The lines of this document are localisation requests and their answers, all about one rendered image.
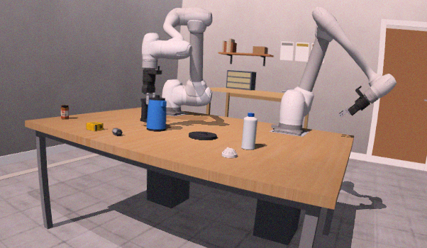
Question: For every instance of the small spice jar with dark lid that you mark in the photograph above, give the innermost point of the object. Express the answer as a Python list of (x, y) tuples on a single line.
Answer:
[(64, 112)]

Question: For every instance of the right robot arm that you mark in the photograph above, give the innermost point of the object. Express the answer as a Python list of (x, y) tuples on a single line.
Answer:
[(196, 92)]

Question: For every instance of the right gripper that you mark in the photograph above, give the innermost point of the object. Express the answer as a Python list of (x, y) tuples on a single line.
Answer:
[(149, 77)]

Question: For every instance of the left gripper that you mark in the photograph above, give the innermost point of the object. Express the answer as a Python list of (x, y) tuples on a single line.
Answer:
[(361, 103)]

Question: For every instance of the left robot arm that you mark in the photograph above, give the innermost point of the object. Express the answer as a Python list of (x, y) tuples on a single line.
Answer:
[(293, 105)]

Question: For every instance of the white bottle with blue cap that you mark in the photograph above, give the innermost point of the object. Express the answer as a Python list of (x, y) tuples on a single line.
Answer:
[(249, 132)]

